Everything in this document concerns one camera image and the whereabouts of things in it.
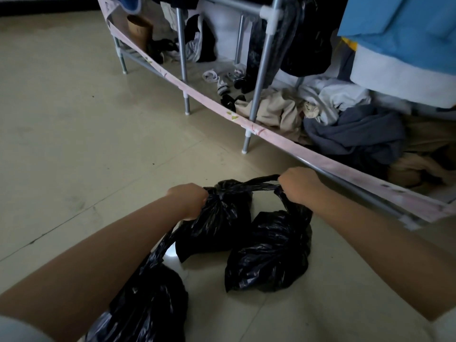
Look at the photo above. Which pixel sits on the person's right hand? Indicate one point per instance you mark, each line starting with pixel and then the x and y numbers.
pixel 302 185

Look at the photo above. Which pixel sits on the person's left hand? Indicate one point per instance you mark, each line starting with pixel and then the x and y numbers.
pixel 185 199

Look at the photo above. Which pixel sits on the person's right fingers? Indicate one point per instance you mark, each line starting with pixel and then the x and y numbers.
pixel 283 185

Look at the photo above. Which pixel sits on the person's left fingers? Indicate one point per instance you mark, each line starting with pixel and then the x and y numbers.
pixel 204 200

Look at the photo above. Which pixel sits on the small knotted black plastic bag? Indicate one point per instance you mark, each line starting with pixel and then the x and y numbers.
pixel 213 224

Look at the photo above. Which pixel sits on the person's left forearm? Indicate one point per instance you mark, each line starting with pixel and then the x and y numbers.
pixel 96 267

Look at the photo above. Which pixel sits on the person's right forearm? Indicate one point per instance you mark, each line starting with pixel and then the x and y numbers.
pixel 384 249

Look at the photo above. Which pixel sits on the pink floral fabric strip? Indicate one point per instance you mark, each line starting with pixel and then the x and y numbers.
pixel 270 135

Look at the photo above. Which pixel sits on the beige garment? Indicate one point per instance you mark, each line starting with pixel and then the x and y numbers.
pixel 274 110

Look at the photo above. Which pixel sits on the dark grey garment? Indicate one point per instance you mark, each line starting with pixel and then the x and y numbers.
pixel 359 133

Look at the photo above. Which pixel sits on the black sock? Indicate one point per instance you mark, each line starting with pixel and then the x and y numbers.
pixel 231 101

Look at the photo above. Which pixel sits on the white crumpled garment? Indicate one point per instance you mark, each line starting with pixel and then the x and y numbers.
pixel 331 97

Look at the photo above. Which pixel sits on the large black plastic bag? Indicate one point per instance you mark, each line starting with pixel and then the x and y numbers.
pixel 149 302

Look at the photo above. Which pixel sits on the white striped sock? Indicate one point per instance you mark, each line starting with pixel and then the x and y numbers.
pixel 222 83

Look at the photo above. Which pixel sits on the tan crumpled garment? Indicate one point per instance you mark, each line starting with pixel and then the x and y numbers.
pixel 424 163

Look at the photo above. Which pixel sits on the black hanging garment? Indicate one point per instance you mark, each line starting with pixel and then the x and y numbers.
pixel 306 39

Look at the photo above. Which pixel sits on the white folded fabric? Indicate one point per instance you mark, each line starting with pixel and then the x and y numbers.
pixel 395 76

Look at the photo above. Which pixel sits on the yellow fabric piece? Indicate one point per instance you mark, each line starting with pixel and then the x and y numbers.
pixel 350 43

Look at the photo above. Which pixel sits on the black and white garment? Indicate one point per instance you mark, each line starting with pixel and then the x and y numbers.
pixel 199 39

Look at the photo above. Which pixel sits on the brown cylindrical container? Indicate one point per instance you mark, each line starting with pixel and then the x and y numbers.
pixel 140 31

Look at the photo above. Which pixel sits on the blue fabric cover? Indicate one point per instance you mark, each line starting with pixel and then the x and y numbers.
pixel 402 28

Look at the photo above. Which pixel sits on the blue hanging cloth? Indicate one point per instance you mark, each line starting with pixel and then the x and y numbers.
pixel 124 4

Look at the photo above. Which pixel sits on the person's white right sleeve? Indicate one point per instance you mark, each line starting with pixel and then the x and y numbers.
pixel 445 327

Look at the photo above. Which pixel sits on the person's white sleeve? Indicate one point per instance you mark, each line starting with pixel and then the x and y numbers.
pixel 21 331
pixel 445 327

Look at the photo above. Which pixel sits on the person's white left sleeve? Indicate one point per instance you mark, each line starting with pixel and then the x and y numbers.
pixel 21 331

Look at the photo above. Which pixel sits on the grey metal wardrobe frame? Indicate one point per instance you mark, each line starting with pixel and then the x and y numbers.
pixel 262 72

